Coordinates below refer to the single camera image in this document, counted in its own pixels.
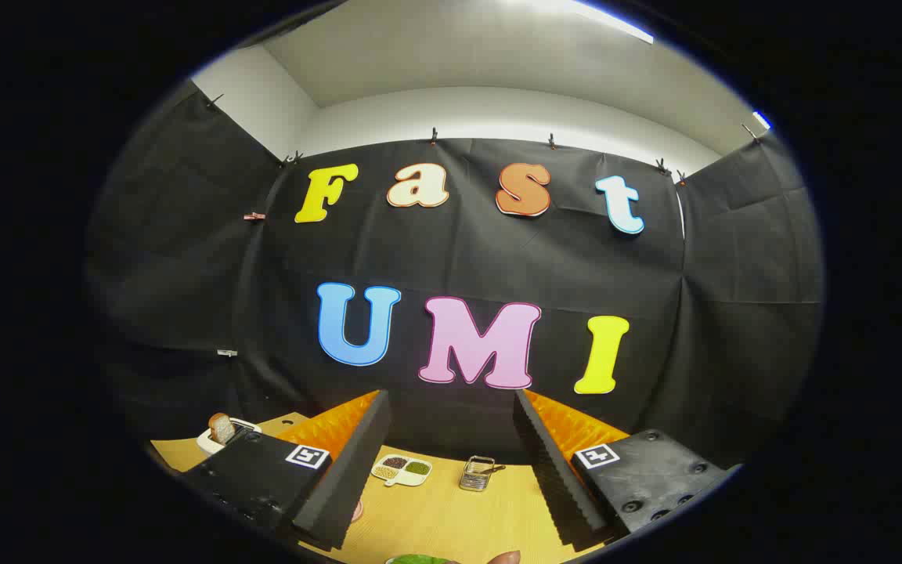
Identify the green lettuce leaf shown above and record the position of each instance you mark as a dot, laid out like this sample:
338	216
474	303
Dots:
418	560

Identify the white divided dish with beans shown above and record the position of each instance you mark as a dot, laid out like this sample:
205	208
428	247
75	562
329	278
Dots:
405	479

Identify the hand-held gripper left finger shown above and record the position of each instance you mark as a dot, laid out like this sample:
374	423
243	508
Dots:
357	470

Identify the black backdrop cloth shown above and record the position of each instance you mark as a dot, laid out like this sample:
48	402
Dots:
498	258

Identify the white toaster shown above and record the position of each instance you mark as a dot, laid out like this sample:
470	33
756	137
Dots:
207	445

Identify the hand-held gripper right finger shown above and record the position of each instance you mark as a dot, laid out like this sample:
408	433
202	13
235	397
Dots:
549	470

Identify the toasted bread slice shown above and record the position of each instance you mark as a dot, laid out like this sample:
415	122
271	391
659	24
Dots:
221	428

